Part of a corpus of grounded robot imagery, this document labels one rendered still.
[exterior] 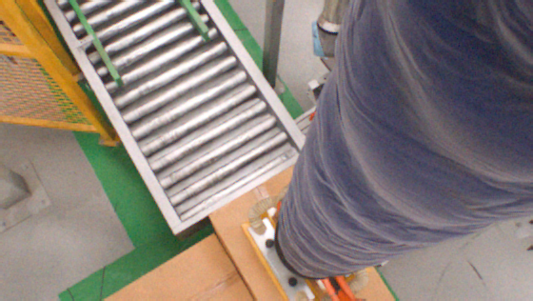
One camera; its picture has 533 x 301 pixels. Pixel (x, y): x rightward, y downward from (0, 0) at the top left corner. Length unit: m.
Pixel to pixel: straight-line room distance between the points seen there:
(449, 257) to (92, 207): 1.93
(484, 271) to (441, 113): 2.71
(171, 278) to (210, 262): 0.17
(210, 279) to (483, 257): 1.51
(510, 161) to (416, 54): 0.08
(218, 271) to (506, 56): 1.99
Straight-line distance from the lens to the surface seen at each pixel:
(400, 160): 0.38
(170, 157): 2.29
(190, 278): 2.19
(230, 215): 1.80
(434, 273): 2.89
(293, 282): 1.62
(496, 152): 0.30
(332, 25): 1.68
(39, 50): 2.03
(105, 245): 2.84
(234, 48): 2.42
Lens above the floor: 2.72
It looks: 73 degrees down
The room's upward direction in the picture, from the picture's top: 1 degrees clockwise
